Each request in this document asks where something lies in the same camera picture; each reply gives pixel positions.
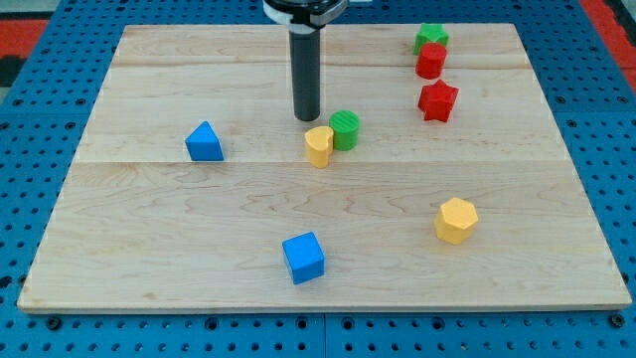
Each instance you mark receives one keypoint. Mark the yellow heart block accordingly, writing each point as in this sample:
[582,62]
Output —
[318,143]

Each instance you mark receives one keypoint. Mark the red star block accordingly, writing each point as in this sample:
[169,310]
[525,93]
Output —
[436,101]

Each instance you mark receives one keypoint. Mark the light wooden board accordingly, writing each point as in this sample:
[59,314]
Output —
[140,227]

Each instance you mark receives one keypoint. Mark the yellow hexagon block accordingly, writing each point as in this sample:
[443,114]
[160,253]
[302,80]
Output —
[455,221]

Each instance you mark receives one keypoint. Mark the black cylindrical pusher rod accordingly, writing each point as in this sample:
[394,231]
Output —
[305,73]

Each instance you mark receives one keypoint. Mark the red cylinder block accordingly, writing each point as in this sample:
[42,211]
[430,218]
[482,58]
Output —
[430,61]

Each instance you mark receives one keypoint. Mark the green cylinder block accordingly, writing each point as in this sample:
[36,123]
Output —
[345,125]

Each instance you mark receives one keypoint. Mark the blue cube block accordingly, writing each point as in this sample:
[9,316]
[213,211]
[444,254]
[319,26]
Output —
[304,257]

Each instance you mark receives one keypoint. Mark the green star block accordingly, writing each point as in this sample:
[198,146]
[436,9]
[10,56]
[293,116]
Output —
[429,33]

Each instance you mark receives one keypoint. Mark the blue triangle block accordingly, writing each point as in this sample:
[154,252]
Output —
[204,145]

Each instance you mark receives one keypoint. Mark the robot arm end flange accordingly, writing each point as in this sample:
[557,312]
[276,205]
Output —
[304,16]

